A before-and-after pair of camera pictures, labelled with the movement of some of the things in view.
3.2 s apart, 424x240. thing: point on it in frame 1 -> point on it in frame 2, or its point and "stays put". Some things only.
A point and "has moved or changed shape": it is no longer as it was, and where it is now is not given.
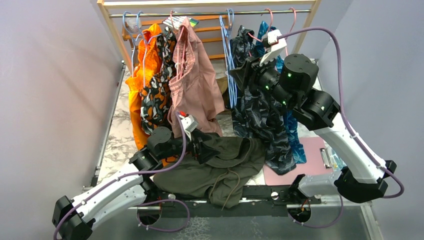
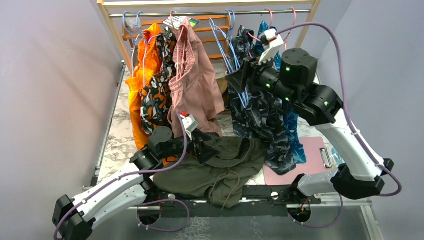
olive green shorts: x=220 y=179 stays put
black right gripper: x=251 y=67 stays put
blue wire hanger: x=226 y=30 has moved or changed shape
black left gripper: x=204 y=152 stays put
